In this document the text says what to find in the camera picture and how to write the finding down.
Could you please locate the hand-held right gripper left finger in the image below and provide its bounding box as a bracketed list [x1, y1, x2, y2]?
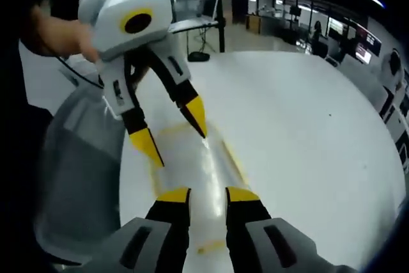
[95, 187, 192, 273]

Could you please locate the black floor stand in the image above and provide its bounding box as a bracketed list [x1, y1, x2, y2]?
[188, 0, 226, 62]

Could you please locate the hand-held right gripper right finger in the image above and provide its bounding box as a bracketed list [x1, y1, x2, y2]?
[225, 186, 349, 273]

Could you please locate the black cable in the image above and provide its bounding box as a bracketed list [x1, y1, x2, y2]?
[56, 55, 105, 90]

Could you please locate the wall screen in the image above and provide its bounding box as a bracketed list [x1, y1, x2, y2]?
[327, 17, 383, 65]

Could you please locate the clear box with yellow buckle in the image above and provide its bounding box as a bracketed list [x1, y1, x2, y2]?
[148, 121, 256, 256]

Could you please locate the white rounded device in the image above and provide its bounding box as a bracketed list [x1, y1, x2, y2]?
[382, 48, 409, 92]

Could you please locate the grey mesh office chair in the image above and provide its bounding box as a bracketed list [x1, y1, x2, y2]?
[35, 90, 128, 267]

